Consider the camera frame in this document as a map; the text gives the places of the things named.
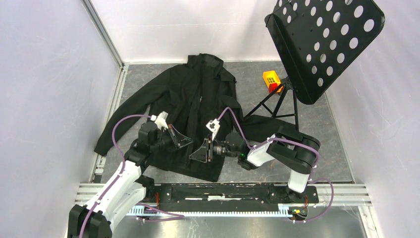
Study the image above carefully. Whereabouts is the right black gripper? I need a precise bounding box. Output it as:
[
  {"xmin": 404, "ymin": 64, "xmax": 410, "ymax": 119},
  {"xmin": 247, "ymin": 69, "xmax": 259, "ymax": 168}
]
[{"xmin": 189, "ymin": 134, "xmax": 240, "ymax": 163}]

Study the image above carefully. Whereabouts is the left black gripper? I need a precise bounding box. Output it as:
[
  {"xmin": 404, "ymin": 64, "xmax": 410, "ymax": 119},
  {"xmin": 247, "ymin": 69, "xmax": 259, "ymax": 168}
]
[{"xmin": 150, "ymin": 124, "xmax": 193, "ymax": 153}]

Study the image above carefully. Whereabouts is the black zip jacket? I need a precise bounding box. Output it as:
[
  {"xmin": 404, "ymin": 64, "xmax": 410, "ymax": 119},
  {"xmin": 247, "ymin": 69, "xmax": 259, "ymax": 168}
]
[{"xmin": 94, "ymin": 54, "xmax": 295, "ymax": 182}]

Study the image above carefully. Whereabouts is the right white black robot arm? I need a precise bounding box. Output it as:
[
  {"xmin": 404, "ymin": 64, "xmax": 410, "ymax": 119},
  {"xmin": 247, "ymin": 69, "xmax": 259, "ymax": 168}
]
[{"xmin": 189, "ymin": 126, "xmax": 320, "ymax": 202}]

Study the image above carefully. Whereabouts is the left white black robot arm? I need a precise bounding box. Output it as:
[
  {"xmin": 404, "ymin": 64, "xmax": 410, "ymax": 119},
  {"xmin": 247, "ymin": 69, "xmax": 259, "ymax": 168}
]
[{"xmin": 67, "ymin": 121, "xmax": 193, "ymax": 238}]

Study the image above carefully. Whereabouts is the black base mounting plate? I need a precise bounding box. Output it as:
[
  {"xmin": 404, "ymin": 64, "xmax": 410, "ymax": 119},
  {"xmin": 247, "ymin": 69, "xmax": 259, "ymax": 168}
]
[{"xmin": 143, "ymin": 182, "xmax": 319, "ymax": 212}]

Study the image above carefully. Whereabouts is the yellow and red toy block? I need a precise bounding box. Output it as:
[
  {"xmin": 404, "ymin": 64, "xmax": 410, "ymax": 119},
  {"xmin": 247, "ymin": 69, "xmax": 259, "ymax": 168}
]
[{"xmin": 262, "ymin": 70, "xmax": 281, "ymax": 93}]

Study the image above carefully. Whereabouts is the black perforated music stand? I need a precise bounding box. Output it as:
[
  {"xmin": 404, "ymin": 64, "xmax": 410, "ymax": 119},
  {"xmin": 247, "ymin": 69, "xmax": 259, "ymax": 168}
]
[{"xmin": 243, "ymin": 0, "xmax": 385, "ymax": 137}]

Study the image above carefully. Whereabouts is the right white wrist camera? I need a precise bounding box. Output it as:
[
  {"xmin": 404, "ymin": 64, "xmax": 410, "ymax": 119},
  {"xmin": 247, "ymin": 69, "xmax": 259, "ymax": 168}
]
[{"xmin": 206, "ymin": 119, "xmax": 220, "ymax": 140}]

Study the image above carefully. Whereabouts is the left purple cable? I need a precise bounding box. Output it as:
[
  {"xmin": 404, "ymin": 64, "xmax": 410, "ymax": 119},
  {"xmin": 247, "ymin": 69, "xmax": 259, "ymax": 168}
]
[{"xmin": 78, "ymin": 114, "xmax": 186, "ymax": 238}]

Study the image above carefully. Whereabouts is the purple cable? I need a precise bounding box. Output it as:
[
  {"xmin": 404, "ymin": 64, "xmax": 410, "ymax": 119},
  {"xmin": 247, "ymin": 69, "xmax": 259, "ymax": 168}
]
[
  {"xmin": 217, "ymin": 107, "xmax": 335, "ymax": 223},
  {"xmin": 78, "ymin": 114, "xmax": 186, "ymax": 238}
]

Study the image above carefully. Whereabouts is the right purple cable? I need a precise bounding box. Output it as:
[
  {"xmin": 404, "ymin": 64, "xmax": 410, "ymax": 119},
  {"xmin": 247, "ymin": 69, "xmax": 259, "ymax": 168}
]
[{"xmin": 217, "ymin": 107, "xmax": 335, "ymax": 223}]

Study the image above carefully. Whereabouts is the white slotted cable duct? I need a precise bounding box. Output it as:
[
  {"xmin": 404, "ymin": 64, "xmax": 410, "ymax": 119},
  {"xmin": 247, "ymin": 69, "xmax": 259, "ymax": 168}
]
[{"xmin": 126, "ymin": 205, "xmax": 308, "ymax": 218}]

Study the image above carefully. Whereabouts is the aluminium frame rail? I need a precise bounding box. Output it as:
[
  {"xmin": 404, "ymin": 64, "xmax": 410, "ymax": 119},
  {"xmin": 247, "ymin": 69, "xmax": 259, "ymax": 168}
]
[{"xmin": 74, "ymin": 183, "xmax": 372, "ymax": 207}]

